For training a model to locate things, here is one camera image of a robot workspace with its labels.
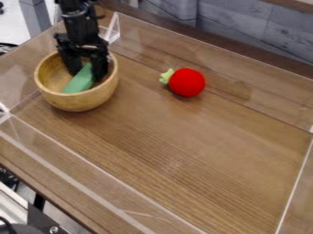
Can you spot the black table leg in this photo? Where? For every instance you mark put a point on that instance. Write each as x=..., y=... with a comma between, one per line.
x=39, y=202

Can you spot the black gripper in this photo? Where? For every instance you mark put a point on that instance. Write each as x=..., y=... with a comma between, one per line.
x=91, y=48

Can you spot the black metal bracket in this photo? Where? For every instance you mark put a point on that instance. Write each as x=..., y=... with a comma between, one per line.
x=42, y=222

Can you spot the clear acrylic tray walls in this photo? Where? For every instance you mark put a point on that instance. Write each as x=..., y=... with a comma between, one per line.
x=157, y=163

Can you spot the green rectangular stick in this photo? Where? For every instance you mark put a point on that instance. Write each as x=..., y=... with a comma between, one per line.
x=82, y=81

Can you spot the grey post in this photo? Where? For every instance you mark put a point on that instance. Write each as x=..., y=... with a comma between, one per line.
x=36, y=16

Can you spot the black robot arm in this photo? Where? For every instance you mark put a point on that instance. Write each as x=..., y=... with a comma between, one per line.
x=80, y=41

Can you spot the red plush tomato toy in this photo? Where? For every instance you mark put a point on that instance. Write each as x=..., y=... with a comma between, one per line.
x=186, y=82

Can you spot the brown wooden bowl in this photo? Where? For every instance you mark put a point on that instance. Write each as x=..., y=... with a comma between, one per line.
x=70, y=93

